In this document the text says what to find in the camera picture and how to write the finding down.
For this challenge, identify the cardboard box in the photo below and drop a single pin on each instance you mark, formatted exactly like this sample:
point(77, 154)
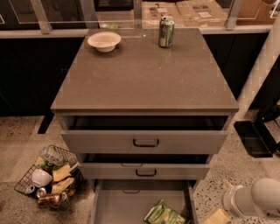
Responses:
point(187, 13)

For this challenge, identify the bottom grey drawer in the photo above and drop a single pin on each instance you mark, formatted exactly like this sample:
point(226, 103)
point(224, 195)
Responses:
point(128, 201)

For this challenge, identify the yellow sponge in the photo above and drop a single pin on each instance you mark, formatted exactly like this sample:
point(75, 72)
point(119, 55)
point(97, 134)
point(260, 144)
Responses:
point(61, 173)

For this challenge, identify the brown chip bag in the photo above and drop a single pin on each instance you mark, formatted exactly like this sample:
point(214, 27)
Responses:
point(49, 200)

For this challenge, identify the middle grey drawer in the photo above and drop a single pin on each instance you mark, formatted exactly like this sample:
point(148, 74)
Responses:
point(145, 166)

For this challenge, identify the grey drawer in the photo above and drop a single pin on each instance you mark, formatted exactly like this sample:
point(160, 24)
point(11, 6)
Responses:
point(128, 201)
point(144, 134)
point(145, 166)

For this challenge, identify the white bowl on counter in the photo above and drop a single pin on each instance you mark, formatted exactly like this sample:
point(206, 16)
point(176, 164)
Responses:
point(105, 41)

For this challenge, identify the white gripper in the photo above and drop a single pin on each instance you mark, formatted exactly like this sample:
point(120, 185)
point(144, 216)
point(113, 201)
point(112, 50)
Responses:
point(229, 199)

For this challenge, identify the black wire basket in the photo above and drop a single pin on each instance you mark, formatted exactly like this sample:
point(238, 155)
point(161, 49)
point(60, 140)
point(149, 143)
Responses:
point(66, 188)

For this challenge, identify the silver can in basket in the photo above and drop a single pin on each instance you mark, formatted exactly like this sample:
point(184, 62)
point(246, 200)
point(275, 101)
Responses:
point(41, 192)

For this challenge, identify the grey drawer cabinet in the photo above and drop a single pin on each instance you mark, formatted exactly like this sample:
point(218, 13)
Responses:
point(140, 78)

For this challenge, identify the top grey drawer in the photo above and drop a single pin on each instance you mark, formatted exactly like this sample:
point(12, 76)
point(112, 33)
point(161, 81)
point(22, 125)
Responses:
point(144, 134)

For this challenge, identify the green jalapeno chip bag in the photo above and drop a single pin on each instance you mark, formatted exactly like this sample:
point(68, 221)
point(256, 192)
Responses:
point(163, 214)

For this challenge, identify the clear plastic bottle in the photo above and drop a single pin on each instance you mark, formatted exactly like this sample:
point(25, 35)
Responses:
point(52, 156)

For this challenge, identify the green soda can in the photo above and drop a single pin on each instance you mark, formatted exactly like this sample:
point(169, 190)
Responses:
point(166, 30)

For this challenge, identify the white bowl in basket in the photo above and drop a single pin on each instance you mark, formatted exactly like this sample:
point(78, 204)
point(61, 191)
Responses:
point(41, 178)

